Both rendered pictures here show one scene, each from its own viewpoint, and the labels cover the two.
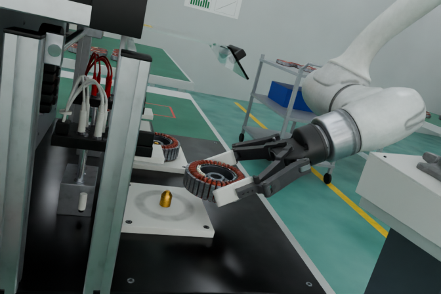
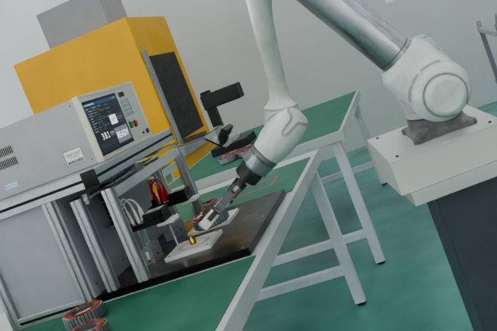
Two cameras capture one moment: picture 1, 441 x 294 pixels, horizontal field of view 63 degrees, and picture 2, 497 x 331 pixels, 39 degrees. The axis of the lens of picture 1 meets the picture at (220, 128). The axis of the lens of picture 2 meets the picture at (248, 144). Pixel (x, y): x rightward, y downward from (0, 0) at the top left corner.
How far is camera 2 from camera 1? 165 cm
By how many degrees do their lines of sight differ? 33
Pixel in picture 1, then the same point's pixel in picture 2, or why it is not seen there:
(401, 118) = (277, 132)
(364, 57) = (275, 95)
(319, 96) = not seen: hidden behind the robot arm
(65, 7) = (77, 187)
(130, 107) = (114, 205)
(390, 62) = not seen: outside the picture
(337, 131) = (248, 159)
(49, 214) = not seen: hidden behind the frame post
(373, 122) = (263, 143)
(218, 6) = not seen: outside the picture
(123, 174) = (123, 230)
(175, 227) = (190, 250)
